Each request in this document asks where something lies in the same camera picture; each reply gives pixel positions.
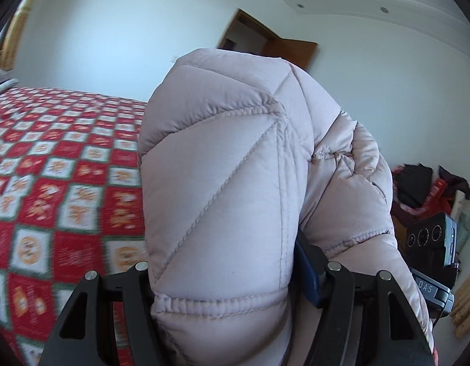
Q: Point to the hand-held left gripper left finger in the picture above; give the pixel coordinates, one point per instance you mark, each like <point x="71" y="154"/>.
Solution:
<point x="137" y="288"/>

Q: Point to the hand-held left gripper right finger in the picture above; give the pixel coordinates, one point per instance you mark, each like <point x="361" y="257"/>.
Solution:
<point x="309" y="274"/>

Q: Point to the pale pink puffer jacket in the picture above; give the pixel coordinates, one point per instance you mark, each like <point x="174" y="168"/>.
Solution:
<point x="235" y="183"/>

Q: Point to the pile of dark clothes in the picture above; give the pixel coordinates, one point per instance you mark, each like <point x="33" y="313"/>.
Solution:
<point x="412" y="186"/>

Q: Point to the red bag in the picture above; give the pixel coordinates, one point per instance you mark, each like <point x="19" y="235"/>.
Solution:
<point x="435" y="196"/>

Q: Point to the rolled bamboo mat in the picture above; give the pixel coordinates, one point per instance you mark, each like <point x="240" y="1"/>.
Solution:
<point x="465" y="305"/>

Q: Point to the dark maroon garment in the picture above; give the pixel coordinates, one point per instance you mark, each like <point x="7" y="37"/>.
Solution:
<point x="456" y="183"/>

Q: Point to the red checkered printed quilt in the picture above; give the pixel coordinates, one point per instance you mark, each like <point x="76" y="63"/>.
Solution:
<point x="55" y="183"/>

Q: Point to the beige curtain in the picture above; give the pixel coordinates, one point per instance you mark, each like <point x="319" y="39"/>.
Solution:
<point x="13" y="42"/>

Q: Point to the dark wooden door frame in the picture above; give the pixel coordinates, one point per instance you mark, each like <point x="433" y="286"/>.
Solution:
<point x="244" y="26"/>

